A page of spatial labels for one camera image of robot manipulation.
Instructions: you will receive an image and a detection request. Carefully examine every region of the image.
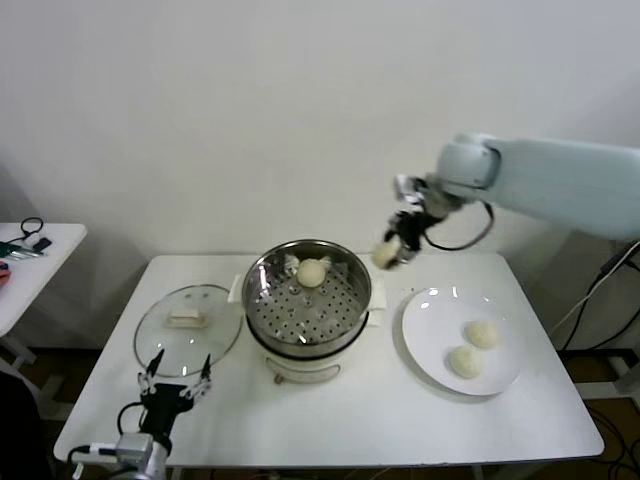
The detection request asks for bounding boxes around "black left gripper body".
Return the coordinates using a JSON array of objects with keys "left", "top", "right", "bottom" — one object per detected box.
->
[{"left": 141, "top": 383, "right": 194, "bottom": 436}]

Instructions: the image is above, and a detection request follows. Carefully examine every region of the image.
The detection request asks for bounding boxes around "round glass lid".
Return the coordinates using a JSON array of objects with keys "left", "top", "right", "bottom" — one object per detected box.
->
[{"left": 132, "top": 283, "right": 244, "bottom": 379}]

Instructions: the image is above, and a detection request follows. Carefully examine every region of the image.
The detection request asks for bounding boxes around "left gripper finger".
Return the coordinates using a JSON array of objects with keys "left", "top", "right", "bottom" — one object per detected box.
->
[
  {"left": 182, "top": 353, "right": 214, "bottom": 400},
  {"left": 138, "top": 348, "right": 166, "bottom": 396}
]

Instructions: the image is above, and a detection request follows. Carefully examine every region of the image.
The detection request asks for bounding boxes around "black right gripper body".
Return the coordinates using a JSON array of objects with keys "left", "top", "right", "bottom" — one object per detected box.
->
[{"left": 389, "top": 209, "right": 430, "bottom": 251}]

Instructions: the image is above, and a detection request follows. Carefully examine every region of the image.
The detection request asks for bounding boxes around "black bulky object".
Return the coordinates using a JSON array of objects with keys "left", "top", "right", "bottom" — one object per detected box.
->
[{"left": 0, "top": 369, "right": 54, "bottom": 480}]

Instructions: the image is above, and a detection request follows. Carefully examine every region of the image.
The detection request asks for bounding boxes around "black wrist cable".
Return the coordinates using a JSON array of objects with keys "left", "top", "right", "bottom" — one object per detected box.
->
[
  {"left": 69, "top": 399, "right": 151, "bottom": 459},
  {"left": 424, "top": 199, "right": 496, "bottom": 251}
]

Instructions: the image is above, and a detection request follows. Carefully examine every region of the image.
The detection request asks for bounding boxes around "white folding side table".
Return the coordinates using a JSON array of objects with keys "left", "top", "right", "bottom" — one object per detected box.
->
[{"left": 0, "top": 222, "right": 87, "bottom": 371}]

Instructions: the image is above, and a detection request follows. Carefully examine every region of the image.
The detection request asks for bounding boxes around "perforated steel steamer basket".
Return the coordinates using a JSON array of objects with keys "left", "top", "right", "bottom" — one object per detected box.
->
[{"left": 241, "top": 239, "right": 374, "bottom": 354}]

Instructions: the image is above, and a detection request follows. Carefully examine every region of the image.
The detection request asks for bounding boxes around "black metal floor bar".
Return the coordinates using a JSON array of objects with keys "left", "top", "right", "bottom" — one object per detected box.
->
[{"left": 558, "top": 349, "right": 640, "bottom": 362}]

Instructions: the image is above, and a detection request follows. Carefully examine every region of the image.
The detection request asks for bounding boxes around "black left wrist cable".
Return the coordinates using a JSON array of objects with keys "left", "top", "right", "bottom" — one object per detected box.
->
[{"left": 69, "top": 399, "right": 151, "bottom": 459}]

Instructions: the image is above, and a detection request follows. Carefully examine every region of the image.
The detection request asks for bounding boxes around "white power cable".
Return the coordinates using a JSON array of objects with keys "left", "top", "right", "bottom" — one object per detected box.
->
[{"left": 549, "top": 244, "right": 640, "bottom": 334}]

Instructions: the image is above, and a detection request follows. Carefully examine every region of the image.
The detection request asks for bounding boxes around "white steamed baozi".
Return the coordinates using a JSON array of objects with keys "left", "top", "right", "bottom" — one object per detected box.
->
[
  {"left": 463, "top": 319, "right": 501, "bottom": 350},
  {"left": 372, "top": 240, "right": 401, "bottom": 271},
  {"left": 446, "top": 346, "right": 486, "bottom": 380},
  {"left": 297, "top": 258, "right": 326, "bottom": 289}
]

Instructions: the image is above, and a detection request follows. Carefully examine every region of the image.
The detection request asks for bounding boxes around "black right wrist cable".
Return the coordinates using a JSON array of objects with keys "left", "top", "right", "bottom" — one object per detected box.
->
[{"left": 424, "top": 199, "right": 496, "bottom": 251}]

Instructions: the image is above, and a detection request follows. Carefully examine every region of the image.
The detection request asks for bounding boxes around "white round plate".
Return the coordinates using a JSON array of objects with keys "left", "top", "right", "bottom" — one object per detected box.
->
[{"left": 401, "top": 287, "right": 526, "bottom": 397}]

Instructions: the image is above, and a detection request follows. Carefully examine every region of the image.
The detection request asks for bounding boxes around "black power cable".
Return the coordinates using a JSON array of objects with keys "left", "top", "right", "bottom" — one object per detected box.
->
[{"left": 564, "top": 259, "right": 640, "bottom": 351}]

